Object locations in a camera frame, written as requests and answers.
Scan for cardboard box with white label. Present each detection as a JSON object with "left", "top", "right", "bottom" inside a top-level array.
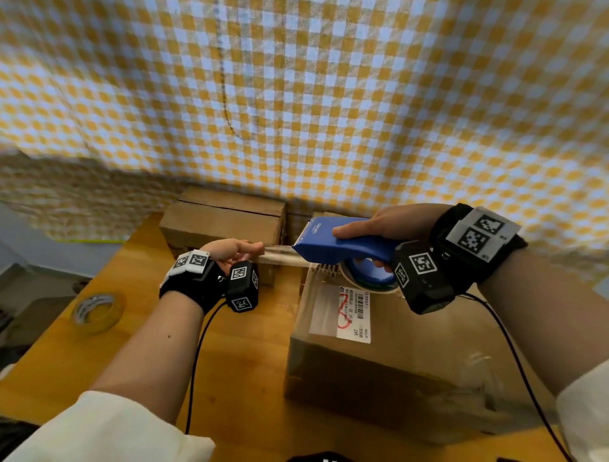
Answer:
[{"left": 284, "top": 211, "right": 560, "bottom": 446}]

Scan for person's right hand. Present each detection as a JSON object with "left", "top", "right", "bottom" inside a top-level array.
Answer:
[{"left": 331, "top": 203, "right": 453, "bottom": 275}]

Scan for person's left hand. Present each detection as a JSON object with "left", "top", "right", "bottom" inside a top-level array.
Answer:
[{"left": 199, "top": 239, "right": 265, "bottom": 276}]

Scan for black wristband with markers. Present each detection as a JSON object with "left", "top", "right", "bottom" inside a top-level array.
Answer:
[
  {"left": 429, "top": 203, "right": 529, "bottom": 296},
  {"left": 159, "top": 249, "right": 228, "bottom": 315}
]

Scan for yellowish tape roll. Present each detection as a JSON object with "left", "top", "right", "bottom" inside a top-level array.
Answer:
[{"left": 71, "top": 293, "right": 127, "bottom": 335}]

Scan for cardboard box with black print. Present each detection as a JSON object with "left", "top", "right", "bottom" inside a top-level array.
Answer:
[{"left": 159, "top": 185, "right": 287, "bottom": 286}]

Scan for person's left forearm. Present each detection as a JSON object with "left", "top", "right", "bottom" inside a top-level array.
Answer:
[{"left": 90, "top": 291, "right": 206, "bottom": 425}]

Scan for black printed garment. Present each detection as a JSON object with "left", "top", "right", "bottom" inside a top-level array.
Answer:
[{"left": 285, "top": 451, "right": 355, "bottom": 462}]

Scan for black camera cable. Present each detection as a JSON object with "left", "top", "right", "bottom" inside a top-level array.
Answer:
[
  {"left": 459, "top": 293, "right": 574, "bottom": 462},
  {"left": 184, "top": 300, "right": 228, "bottom": 435}
]

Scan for blue tape dispenser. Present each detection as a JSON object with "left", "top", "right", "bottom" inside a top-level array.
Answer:
[{"left": 291, "top": 216, "right": 405, "bottom": 291}]

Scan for cream long-sleeved top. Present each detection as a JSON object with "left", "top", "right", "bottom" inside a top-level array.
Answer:
[{"left": 2, "top": 359, "right": 609, "bottom": 462}]

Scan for yellow white checked cloth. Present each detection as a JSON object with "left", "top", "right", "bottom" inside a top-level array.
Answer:
[{"left": 0, "top": 0, "right": 609, "bottom": 286}]

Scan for person's right forearm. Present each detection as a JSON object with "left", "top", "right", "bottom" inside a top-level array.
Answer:
[{"left": 475, "top": 247, "right": 609, "bottom": 399}]

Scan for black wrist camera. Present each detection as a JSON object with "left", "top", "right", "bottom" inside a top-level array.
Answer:
[
  {"left": 225, "top": 260, "right": 260, "bottom": 314},
  {"left": 391, "top": 240, "right": 457, "bottom": 316}
]

